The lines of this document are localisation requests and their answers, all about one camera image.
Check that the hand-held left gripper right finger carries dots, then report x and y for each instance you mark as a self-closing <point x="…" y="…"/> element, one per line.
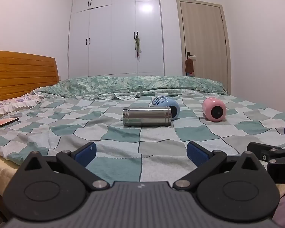
<point x="197" y="154"/>

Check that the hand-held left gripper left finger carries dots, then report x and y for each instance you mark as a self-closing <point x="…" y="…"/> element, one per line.
<point x="85" y="154"/>

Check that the stainless steel cup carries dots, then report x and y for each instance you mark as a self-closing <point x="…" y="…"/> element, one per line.
<point x="146" y="116"/>

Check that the pink cup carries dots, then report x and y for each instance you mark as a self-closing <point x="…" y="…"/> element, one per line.
<point x="210" y="106"/>

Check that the blue printed cup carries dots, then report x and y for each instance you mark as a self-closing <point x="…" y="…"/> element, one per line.
<point x="165" y="103"/>

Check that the green checkered blanket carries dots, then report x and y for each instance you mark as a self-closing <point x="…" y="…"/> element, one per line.
<point x="123" y="137"/>

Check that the green floral quilt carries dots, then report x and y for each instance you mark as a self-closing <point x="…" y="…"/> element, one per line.
<point x="133" y="84"/>

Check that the cream mattress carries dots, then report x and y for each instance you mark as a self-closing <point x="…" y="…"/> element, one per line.
<point x="0" y="171"/>

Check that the brown hanging bag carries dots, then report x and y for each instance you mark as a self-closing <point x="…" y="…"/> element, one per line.
<point x="189" y="66"/>

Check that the pink book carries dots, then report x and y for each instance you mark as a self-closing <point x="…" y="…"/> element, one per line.
<point x="2" y="123"/>

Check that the purple floral pillow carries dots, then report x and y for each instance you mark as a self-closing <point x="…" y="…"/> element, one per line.
<point x="9" y="104"/>

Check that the wooden headboard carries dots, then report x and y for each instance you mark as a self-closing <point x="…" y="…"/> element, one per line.
<point x="21" y="73"/>

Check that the beige door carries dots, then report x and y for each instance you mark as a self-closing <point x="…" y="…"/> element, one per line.
<point x="204" y="40"/>

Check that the white wardrobe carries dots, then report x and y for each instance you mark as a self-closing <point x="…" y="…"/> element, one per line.
<point x="114" y="35"/>

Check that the green hanging ornament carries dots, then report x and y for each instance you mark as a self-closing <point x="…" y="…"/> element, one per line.
<point x="137" y="44"/>

